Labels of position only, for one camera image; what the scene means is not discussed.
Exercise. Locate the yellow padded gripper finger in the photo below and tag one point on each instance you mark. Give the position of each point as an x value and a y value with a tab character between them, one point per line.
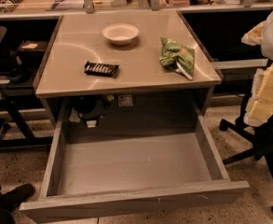
260	105

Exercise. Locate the black rxbar chocolate wrapper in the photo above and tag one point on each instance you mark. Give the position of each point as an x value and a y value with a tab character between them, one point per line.
100	69

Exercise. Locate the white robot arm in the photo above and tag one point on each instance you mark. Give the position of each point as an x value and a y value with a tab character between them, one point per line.
262	34

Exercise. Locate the open grey wooden drawer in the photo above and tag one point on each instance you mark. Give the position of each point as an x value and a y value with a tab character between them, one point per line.
99	173

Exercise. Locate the black office chair right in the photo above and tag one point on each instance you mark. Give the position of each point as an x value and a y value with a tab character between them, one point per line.
262	139

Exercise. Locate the green chip bag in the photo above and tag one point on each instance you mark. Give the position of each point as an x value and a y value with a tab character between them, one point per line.
177	57

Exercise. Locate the black box with label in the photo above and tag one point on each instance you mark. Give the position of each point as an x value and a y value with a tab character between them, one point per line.
32	52

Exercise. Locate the black shoe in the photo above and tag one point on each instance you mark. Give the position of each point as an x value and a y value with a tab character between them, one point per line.
14	198

